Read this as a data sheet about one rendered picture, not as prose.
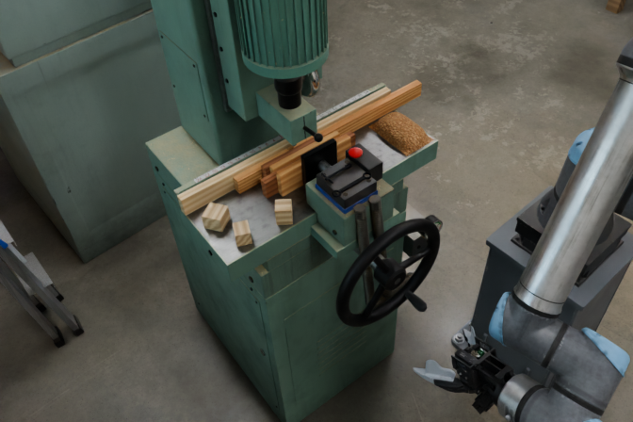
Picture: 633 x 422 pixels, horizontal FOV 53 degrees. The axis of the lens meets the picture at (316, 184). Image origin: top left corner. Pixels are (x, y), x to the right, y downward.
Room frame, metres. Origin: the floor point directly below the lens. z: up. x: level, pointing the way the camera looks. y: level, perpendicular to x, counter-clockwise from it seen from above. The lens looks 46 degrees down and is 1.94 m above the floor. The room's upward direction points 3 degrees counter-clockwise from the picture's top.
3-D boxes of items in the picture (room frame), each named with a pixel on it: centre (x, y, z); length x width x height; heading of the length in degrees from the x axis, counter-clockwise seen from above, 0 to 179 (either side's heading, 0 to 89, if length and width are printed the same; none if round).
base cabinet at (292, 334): (1.20, 0.12, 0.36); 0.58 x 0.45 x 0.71; 35
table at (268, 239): (1.02, -0.02, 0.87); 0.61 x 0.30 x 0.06; 125
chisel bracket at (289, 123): (1.12, 0.06, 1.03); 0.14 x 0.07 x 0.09; 35
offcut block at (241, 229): (0.87, 0.16, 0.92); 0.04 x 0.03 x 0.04; 12
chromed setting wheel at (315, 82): (1.28, 0.02, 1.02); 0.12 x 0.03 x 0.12; 35
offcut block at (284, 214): (0.92, 0.07, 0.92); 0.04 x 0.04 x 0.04; 89
